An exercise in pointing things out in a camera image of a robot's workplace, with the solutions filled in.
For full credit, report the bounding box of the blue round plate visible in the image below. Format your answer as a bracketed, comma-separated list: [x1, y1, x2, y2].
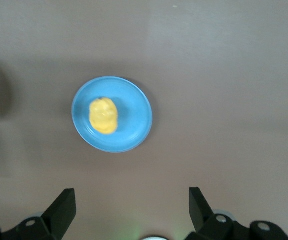
[71, 76, 153, 154]

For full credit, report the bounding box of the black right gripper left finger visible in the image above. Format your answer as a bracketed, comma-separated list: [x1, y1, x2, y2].
[0, 188, 77, 240]

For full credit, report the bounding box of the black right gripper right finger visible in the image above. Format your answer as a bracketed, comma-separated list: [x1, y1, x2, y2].
[185, 186, 288, 240]

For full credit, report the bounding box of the yellow potato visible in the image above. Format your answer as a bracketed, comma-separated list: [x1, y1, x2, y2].
[88, 97, 119, 135]

